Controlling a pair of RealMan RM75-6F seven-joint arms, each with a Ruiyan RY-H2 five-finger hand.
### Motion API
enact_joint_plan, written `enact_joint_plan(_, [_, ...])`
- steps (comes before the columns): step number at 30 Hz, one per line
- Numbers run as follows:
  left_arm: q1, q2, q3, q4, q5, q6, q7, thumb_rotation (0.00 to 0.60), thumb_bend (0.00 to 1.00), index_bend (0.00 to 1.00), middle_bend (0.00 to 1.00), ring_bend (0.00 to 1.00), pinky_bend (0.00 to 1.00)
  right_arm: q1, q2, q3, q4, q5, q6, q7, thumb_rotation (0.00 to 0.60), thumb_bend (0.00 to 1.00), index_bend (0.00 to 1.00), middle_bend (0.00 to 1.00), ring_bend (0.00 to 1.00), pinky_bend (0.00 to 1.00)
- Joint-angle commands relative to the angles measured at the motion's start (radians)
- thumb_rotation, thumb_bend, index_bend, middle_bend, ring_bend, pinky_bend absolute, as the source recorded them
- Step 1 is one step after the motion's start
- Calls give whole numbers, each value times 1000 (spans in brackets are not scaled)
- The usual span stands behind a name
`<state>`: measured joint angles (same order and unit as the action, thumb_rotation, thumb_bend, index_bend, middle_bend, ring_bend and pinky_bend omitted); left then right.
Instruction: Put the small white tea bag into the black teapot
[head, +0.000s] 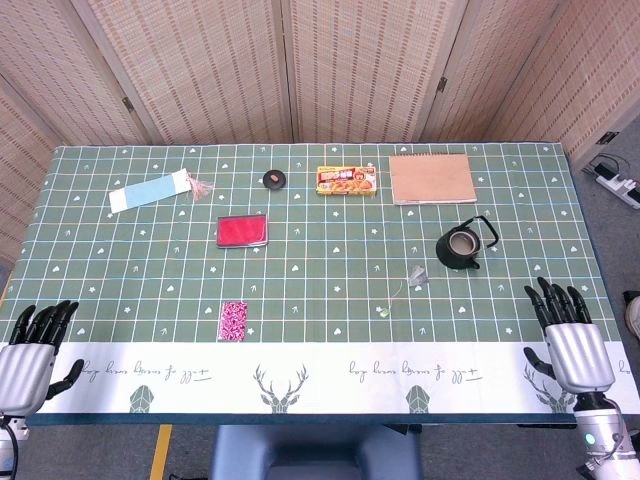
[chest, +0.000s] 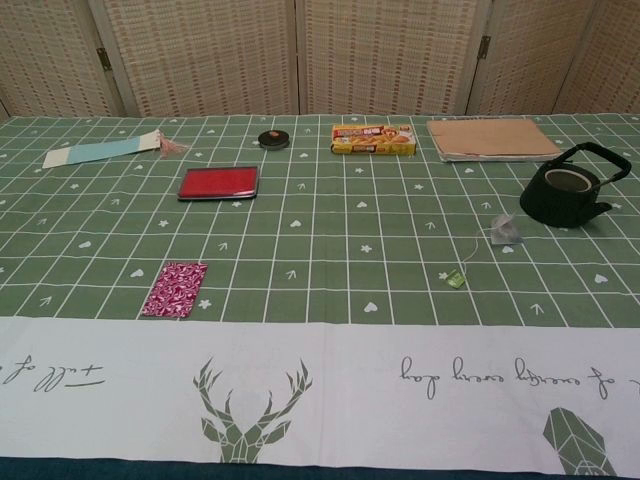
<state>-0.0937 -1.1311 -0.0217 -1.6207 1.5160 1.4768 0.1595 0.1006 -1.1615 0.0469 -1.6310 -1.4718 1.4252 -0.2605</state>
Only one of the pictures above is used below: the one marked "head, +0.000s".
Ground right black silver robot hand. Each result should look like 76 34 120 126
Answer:
522 276 617 396

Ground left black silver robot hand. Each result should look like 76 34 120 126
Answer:
0 299 85 417

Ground tea bag with string tag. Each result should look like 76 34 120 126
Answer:
377 266 430 319

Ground black cast iron teapot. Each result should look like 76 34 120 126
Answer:
435 214 500 271

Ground grey sneaker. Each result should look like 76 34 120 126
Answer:
623 294 640 337

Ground white power strip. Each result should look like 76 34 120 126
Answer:
582 154 640 210

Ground pink patterned card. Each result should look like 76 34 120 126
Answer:
217 300 249 343

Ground blue white tasselled bookmark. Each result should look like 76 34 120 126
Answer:
108 168 215 215

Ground brown spiral notebook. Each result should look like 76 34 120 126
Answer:
388 152 479 207

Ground red card case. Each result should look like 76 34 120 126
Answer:
215 213 270 250

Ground green grid tablecloth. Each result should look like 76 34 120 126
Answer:
0 143 640 429

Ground blue padded seat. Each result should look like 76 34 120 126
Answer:
209 424 424 480

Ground yellow red curry box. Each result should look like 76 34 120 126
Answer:
315 162 378 197

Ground woven folding screen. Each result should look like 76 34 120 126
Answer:
0 0 640 266

